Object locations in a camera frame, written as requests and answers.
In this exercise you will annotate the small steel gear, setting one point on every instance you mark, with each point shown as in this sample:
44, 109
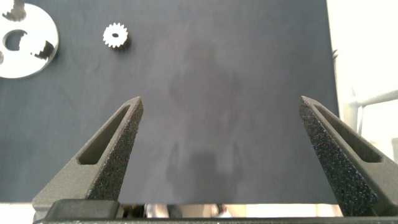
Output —
1, 58
120, 31
8, 7

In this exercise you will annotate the round white pin plate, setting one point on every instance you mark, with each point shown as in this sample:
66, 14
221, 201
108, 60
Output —
18, 67

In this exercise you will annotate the dark mat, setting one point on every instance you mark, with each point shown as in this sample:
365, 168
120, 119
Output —
248, 46

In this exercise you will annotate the white metal frame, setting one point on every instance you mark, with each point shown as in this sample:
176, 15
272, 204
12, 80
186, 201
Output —
376, 99

